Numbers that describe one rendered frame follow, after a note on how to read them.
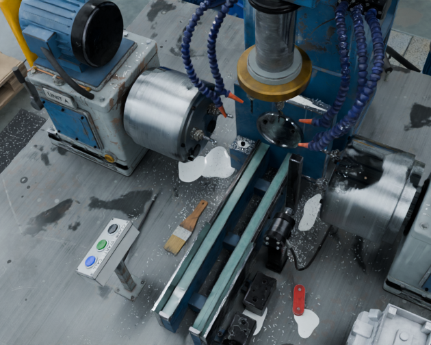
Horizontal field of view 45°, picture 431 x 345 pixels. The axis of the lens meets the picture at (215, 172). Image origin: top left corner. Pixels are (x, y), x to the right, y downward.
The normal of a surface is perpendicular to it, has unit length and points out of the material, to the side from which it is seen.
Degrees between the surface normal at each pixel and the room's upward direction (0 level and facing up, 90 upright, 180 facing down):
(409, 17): 0
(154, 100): 28
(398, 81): 0
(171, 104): 24
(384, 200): 39
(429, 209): 0
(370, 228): 81
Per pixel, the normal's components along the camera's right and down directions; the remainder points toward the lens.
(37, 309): -0.07, -0.55
